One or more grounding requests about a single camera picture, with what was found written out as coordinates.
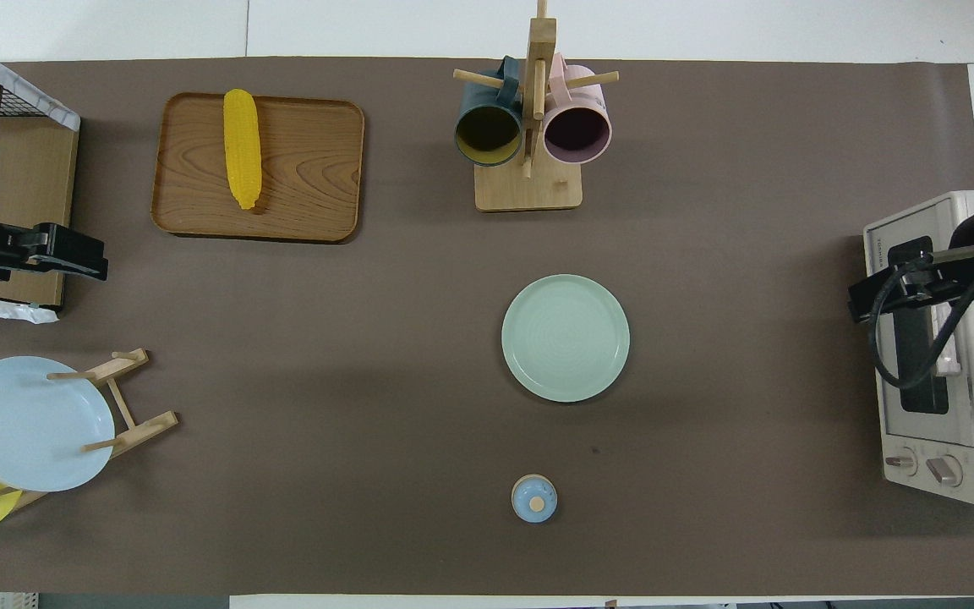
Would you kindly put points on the wooden tray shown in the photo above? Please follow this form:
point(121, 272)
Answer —
point(309, 169)

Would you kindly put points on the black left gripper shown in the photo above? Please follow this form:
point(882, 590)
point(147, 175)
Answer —
point(30, 249)

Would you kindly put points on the light green plate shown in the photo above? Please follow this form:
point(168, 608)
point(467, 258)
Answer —
point(566, 338)

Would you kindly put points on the wooden plate rack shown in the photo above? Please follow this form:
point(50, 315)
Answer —
point(145, 427)

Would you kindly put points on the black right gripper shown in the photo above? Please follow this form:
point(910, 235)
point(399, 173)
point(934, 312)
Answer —
point(914, 271)

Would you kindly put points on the dark blue mug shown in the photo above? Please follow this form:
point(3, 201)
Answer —
point(487, 135)

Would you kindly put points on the wooden shelf box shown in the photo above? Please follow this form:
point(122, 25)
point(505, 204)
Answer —
point(47, 108)

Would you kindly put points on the glass oven door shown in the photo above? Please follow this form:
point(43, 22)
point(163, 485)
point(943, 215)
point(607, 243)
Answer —
point(960, 414)

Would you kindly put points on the beige oven knob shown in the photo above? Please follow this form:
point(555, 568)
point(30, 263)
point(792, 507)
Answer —
point(901, 462)
point(945, 470)

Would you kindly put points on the wooden mug tree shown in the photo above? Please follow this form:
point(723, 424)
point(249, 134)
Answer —
point(529, 190)

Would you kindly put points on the brown table mat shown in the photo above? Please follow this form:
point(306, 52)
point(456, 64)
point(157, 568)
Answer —
point(326, 381)

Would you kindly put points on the pink mug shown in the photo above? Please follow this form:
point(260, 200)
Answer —
point(576, 131)

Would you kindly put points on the light blue plate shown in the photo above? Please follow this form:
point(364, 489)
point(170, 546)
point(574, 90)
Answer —
point(30, 423)

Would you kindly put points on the yellow corn cob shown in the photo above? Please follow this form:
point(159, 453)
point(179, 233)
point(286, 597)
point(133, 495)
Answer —
point(243, 152)

